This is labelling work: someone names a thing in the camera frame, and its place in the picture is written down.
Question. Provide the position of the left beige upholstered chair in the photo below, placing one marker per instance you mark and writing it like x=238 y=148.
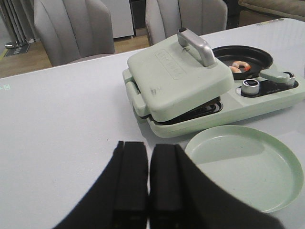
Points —
x=73 y=30

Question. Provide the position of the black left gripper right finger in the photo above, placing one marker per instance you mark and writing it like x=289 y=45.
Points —
x=183 y=197

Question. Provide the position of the beige upholstered chair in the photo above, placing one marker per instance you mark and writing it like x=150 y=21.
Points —
x=163 y=18
x=73 y=30

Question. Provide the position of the black round frying pan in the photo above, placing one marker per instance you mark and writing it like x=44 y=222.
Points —
x=257 y=58

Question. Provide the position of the white cabinet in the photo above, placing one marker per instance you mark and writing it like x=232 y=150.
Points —
x=121 y=18

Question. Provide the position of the mint green breakfast maker base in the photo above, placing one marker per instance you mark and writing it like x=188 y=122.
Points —
x=233 y=106

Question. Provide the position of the left silver control knob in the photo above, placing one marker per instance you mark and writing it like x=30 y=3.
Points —
x=250 y=87

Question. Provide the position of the silver control knob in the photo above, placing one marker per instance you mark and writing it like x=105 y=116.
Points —
x=291 y=80
x=250 y=87

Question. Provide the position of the mint green hinged lid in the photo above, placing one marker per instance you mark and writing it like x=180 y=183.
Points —
x=175 y=76

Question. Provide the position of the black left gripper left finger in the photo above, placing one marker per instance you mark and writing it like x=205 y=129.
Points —
x=118 y=198

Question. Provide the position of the right beige upholstered chair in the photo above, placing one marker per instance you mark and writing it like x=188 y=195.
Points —
x=163 y=18

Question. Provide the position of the stanchion post base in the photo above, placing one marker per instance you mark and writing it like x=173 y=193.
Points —
x=14 y=45

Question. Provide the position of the mint green round plate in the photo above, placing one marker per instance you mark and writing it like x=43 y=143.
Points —
x=251 y=165

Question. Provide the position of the orange shrimp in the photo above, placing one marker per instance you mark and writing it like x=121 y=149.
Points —
x=238 y=65

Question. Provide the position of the beige cushion seat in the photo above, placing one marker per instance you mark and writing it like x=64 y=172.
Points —
x=294 y=9

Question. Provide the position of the right silver control knob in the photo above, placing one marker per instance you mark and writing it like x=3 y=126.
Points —
x=291 y=80

